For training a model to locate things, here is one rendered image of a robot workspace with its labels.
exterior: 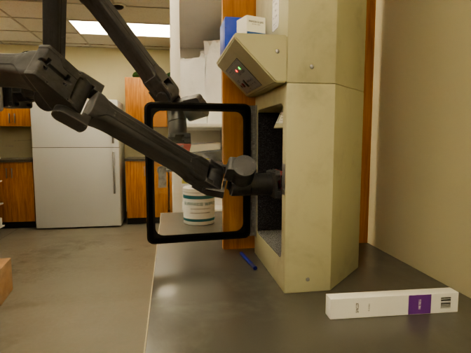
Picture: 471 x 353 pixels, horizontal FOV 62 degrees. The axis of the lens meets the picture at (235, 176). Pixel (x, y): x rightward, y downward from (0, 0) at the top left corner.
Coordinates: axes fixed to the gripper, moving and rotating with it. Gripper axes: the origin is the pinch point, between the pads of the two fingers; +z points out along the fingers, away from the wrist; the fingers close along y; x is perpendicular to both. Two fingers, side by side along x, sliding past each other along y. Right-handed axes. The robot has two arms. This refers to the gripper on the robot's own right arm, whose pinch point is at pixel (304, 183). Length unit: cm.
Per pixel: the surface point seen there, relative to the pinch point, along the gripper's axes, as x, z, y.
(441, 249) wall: 17.0, 33.6, -9.0
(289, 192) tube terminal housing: 0.4, -8.5, -15.2
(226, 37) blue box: -37.6, -19.7, 3.7
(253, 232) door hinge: 16.5, -10.6, 16.6
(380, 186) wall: 4.3, 33.0, 21.7
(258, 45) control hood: -31.2, -15.5, -15.8
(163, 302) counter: 23.3, -36.4, -16.0
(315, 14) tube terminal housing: -38.0, -2.9, -15.6
